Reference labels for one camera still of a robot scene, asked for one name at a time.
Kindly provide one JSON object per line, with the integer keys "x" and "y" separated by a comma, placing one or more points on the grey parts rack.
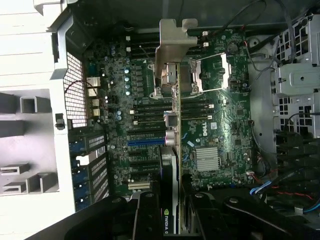
{"x": 25, "y": 125}

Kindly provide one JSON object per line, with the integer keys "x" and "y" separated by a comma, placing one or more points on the blue expansion slot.
{"x": 145, "y": 144}

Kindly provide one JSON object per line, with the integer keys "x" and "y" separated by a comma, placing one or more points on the open black PC case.
{"x": 262, "y": 100}

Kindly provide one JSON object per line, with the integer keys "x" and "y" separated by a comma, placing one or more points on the thin locking lever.
{"x": 145, "y": 53}

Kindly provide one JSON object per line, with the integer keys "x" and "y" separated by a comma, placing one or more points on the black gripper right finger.
{"x": 225, "y": 220}

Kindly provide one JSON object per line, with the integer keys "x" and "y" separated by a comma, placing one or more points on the metal socket cover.
{"x": 225, "y": 72}

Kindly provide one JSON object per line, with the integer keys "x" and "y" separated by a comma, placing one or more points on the metal disk bay cage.
{"x": 297, "y": 77}

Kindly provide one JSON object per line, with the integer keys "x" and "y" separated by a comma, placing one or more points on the CPU socket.
{"x": 187, "y": 75}

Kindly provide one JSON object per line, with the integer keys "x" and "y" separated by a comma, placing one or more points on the silver chipset heatsink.
{"x": 208, "y": 159}

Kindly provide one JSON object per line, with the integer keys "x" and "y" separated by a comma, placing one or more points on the green motherboard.
{"x": 232, "y": 120}

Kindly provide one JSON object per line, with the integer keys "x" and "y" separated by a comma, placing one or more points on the white expansion slot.
{"x": 138, "y": 186}

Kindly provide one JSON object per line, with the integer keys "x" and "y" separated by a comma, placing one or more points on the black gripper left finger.
{"x": 112, "y": 220}

